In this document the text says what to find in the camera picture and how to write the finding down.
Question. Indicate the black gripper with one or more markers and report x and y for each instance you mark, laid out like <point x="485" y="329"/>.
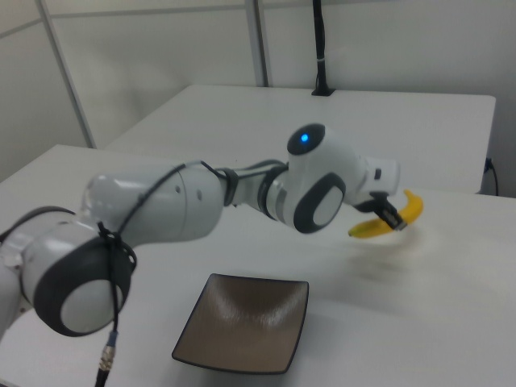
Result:
<point x="371" y="202"/>

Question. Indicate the yellow banana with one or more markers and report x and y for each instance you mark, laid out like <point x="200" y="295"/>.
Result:
<point x="413" y="207"/>

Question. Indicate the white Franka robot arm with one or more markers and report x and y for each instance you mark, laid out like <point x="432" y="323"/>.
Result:
<point x="169" y="201"/>

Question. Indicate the square brown ceramic plate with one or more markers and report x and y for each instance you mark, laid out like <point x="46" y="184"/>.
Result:
<point x="246" y="322"/>

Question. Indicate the white background table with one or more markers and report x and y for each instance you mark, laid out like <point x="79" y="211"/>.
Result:
<point x="225" y="121"/>

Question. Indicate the black camera pole with base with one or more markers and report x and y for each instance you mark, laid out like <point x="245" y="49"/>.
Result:
<point x="321" y="44"/>

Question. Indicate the grey metal partition post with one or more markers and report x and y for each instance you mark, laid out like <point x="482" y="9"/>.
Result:
<point x="260" y="40"/>

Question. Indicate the slanted grey partition post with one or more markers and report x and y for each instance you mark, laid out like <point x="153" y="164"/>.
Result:
<point x="68" y="80"/>

